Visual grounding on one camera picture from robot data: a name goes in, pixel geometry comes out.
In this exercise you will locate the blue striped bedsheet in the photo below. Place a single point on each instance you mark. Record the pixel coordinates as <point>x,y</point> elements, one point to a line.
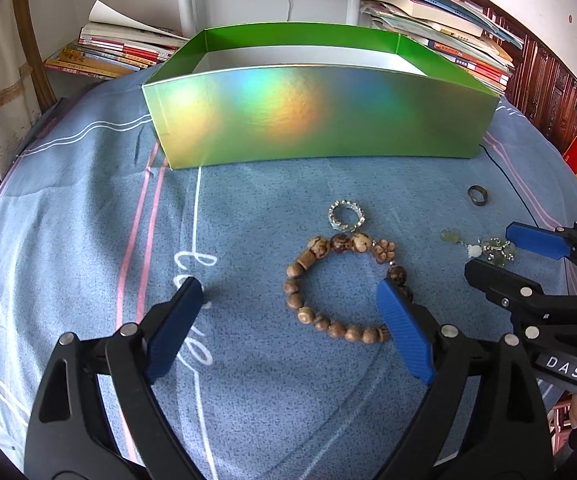
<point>93,210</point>

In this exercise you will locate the red carved wooden bench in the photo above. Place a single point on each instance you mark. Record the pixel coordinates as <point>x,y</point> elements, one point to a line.
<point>543,90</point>

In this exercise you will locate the low stack of books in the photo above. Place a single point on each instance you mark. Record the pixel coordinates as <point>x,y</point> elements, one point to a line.
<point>113,52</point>

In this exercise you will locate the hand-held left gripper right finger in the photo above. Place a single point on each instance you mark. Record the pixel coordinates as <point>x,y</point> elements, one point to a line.
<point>406,330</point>

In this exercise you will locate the shiny green cardboard box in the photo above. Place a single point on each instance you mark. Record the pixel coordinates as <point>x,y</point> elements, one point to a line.
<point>318,120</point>

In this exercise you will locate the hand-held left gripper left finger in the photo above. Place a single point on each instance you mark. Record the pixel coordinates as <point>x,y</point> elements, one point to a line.
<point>173,330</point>

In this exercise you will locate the tall stack of books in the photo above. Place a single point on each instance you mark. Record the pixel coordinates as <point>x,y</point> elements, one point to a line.
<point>443,25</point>

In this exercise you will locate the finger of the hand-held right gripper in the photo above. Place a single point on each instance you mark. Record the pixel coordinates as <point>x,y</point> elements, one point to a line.
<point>536,241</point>
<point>498,280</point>

